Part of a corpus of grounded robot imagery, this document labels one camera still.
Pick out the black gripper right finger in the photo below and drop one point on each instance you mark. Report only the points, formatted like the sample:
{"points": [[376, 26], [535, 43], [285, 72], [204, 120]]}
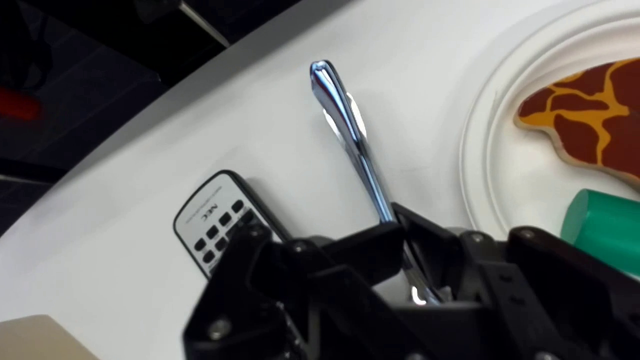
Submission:
{"points": [[546, 292]]}

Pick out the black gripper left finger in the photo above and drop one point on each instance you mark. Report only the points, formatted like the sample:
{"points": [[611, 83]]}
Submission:
{"points": [[267, 292]]}

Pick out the silver metal spoon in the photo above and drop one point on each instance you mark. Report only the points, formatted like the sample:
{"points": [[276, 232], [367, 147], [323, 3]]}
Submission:
{"points": [[341, 107]]}

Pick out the grey remote control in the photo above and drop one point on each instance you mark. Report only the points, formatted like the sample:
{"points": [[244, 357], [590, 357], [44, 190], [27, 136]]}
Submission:
{"points": [[207, 221]]}

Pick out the plain white paper plate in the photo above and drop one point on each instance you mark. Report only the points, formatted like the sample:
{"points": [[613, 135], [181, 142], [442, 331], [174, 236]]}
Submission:
{"points": [[493, 152]]}

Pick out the giraffe pattern wooden piece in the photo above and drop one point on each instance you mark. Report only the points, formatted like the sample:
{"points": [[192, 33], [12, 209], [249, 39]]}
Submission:
{"points": [[586, 112]]}

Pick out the wooden shape sorter box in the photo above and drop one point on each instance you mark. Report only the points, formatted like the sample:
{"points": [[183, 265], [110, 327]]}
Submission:
{"points": [[41, 341]]}

